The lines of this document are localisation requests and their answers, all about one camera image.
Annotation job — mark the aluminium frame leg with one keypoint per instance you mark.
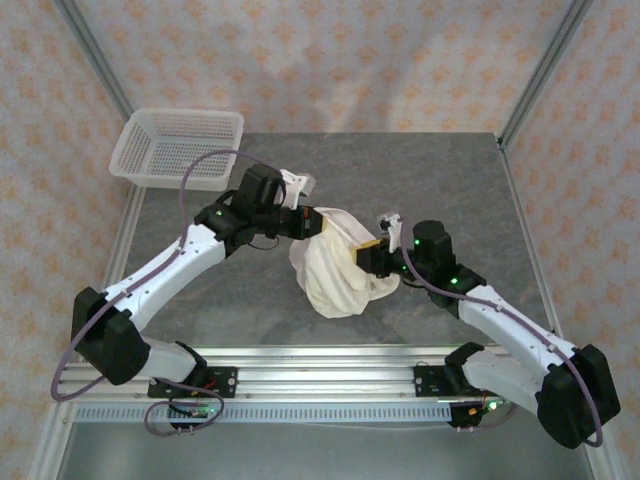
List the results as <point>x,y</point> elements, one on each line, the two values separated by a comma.
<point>602,467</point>
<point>50,445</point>

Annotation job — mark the aluminium rail beam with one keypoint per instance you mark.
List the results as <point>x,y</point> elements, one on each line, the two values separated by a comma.
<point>325,375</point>

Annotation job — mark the aluminium frame post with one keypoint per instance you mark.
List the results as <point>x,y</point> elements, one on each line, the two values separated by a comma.
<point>545,65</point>
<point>95,55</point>

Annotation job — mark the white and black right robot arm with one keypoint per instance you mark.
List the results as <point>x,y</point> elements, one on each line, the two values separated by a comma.
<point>505,320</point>

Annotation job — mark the circuit board with green light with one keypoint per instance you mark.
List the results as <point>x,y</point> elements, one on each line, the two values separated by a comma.
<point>475,411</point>
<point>197,411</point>

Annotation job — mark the white t-shirt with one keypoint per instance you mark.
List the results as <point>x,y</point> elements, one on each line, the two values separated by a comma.
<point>330,280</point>

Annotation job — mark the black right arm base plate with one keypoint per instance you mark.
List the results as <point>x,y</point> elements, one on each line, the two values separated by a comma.
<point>425,382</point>

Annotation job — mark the white perforated plastic basket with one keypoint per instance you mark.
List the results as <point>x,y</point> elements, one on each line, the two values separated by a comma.
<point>165,145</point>

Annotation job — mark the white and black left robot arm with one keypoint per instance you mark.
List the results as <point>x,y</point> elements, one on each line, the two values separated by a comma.
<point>165,270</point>

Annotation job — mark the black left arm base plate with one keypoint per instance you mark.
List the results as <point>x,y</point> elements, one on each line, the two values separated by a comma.
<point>225,382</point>

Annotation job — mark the aluminium table side rail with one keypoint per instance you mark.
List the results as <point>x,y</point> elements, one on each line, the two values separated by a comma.
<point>532,250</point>
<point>131,215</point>

